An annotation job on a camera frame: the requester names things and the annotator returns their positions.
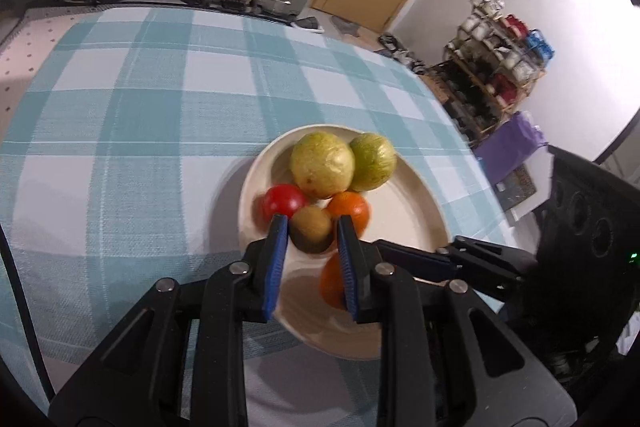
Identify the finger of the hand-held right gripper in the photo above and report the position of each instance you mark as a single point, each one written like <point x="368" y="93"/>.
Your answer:
<point x="495" y="254"/>
<point x="425" y="264"/>

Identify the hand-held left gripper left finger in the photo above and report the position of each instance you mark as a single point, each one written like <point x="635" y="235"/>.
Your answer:
<point x="276" y="267"/>

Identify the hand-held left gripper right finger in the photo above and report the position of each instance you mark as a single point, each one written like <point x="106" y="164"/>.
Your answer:
<point x="348" y="267"/>

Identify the orange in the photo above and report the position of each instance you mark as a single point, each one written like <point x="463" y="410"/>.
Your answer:
<point x="350" y="208"/>
<point x="331" y="282"/>

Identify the cream round plate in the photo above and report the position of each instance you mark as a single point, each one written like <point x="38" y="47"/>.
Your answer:
<point x="415" y="217"/>

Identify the brown kiwi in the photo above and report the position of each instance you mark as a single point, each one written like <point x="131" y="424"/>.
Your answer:
<point x="311" y="229"/>

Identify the red tomato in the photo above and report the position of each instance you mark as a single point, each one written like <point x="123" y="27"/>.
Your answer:
<point x="282" y="202"/>

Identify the yellow guava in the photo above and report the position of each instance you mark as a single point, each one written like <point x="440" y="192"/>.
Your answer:
<point x="322" y="164"/>

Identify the green guava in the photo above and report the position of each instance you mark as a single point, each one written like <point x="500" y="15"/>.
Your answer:
<point x="374" y="162"/>

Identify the patterned doormat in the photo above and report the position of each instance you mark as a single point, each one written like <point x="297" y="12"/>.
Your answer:
<point x="517" y="187"/>

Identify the purple bag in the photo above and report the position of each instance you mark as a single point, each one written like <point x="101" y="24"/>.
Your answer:
<point x="510" y="147"/>

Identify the teal checkered tablecloth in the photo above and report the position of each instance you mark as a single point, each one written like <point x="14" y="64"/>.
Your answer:
<point x="150" y="132"/>

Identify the wooden shoe rack with shoes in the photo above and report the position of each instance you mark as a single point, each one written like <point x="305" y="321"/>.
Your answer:
<point x="490" y="67"/>

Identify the pile of shoes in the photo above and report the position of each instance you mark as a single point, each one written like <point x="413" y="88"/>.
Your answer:
<point x="400" y="54"/>

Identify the grey floor mat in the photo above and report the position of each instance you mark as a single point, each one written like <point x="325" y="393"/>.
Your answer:
<point x="346" y="26"/>

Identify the grey slippers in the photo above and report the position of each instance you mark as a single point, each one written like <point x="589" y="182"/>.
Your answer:
<point x="310" y="24"/>

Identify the dotted white rug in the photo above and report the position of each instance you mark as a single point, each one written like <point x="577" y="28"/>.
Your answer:
<point x="25" y="42"/>

